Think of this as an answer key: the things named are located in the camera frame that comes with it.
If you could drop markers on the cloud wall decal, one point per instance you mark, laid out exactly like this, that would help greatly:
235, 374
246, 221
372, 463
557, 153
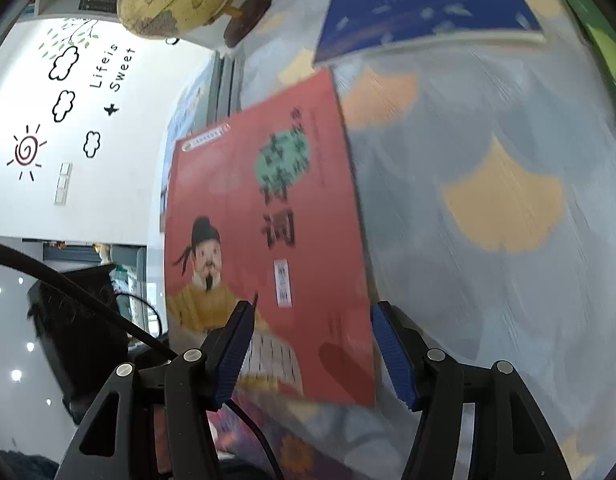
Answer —
63, 106
92, 144
64, 62

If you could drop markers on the white wall switches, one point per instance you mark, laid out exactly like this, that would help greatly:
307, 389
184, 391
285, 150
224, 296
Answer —
62, 182

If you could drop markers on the floral cloth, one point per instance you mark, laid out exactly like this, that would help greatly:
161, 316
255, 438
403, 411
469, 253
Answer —
298, 452

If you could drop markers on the dark cloth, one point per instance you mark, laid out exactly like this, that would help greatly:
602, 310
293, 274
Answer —
82, 350

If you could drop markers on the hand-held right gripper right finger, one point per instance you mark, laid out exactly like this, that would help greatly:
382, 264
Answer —
393, 355

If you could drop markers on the lettering wall decal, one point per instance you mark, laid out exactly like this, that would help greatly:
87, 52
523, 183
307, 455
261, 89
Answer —
112, 67

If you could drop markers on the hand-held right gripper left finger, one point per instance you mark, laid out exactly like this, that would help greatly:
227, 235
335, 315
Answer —
235, 350

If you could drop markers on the tree wall decal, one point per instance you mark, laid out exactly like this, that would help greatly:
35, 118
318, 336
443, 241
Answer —
70, 35

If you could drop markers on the sun wall decal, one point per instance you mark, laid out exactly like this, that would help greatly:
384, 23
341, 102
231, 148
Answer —
27, 151

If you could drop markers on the orange book man portrait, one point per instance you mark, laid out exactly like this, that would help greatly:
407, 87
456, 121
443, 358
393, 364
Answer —
288, 210

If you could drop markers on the navy book with bird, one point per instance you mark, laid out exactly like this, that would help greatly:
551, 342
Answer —
418, 10

